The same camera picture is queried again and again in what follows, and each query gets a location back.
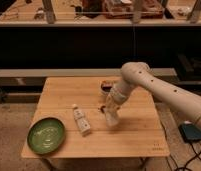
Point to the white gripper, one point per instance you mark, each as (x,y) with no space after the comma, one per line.
(118,95)

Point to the white rectangular sponge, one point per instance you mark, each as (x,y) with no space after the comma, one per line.
(112,119)

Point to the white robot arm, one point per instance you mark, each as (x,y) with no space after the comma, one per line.
(135,74)

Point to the brown scrub sponge block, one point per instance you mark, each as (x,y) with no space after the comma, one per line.
(107,84)

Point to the green ceramic bowl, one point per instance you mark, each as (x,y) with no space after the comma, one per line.
(46,135)

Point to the brown sausage toy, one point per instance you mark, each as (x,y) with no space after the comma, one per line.
(102,108)

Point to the wooden table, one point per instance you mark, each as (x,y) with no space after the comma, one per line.
(139,133)

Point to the white tube bottle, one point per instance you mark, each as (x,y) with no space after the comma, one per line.
(81,120)

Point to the long wooden bench shelf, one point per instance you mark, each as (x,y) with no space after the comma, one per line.
(57,72)

